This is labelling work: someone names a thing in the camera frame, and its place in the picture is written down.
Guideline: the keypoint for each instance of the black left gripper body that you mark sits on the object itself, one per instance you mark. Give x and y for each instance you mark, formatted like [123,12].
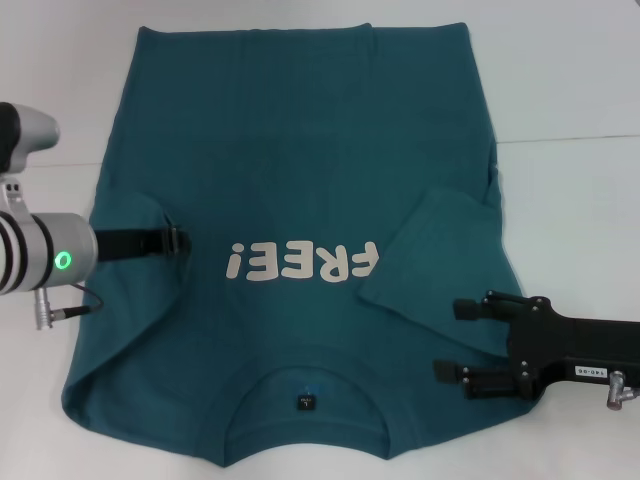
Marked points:
[130,245]

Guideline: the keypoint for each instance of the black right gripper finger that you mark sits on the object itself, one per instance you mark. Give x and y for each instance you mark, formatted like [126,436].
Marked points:
[467,310]
[490,382]

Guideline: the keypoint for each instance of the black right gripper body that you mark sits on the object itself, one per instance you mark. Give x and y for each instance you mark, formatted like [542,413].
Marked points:
[575,345]

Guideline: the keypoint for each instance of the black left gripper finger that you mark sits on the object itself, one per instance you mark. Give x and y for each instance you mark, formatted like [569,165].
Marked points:
[179,241]

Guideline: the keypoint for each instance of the teal t-shirt with FREE print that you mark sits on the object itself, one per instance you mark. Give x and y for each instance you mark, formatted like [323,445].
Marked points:
[300,150]

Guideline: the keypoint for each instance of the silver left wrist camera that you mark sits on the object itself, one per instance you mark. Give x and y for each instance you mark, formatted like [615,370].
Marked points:
[30,135]

